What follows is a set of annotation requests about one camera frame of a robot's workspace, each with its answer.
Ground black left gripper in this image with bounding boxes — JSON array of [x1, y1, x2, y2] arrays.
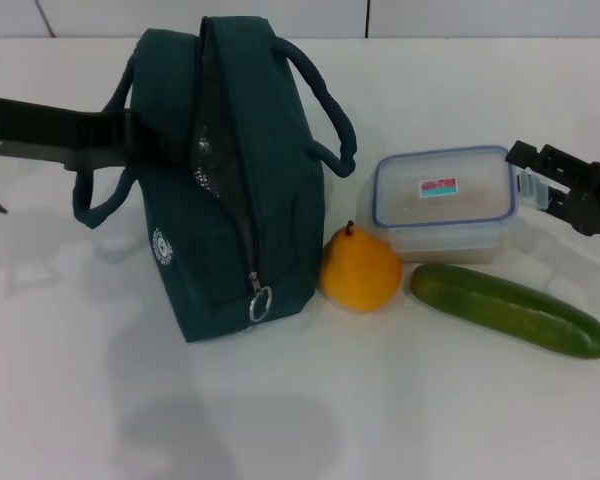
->
[[0, 96, 202, 173]]

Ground clear blue-rimmed lunch box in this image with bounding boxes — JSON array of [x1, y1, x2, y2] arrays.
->
[[372, 144, 551, 265]]

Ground dark teal insulated bag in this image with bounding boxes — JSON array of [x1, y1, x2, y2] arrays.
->
[[71, 15, 357, 345]]

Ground green cucumber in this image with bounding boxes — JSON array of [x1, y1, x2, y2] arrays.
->
[[409, 263, 600, 360]]

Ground yellow orange pear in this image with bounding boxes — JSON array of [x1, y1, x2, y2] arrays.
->
[[318, 219, 404, 314]]

